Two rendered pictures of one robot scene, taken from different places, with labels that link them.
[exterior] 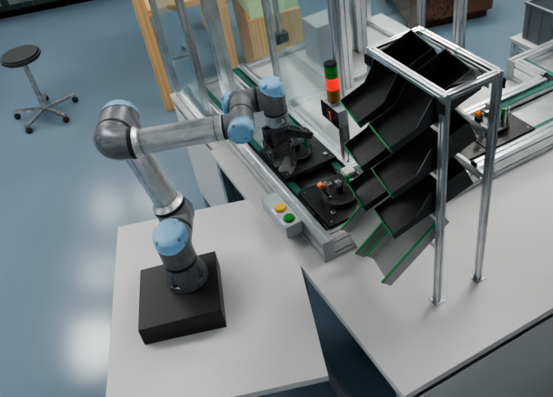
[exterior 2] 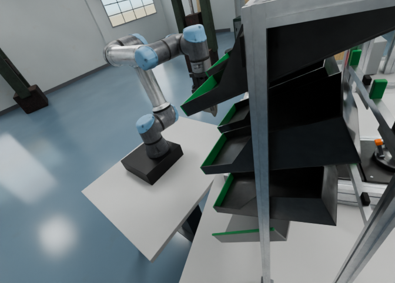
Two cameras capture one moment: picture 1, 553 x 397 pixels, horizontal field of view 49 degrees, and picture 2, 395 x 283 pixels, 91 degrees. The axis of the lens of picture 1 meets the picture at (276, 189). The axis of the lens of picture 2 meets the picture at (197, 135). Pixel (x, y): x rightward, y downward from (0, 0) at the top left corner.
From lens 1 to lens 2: 145 cm
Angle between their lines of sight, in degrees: 39
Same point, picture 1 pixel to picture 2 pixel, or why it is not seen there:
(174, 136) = (120, 53)
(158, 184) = (150, 92)
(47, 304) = not seen: hidden behind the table
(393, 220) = (233, 194)
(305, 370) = (146, 244)
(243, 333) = (152, 195)
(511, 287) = not seen: outside the picture
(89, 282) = not seen: hidden behind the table
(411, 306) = (243, 269)
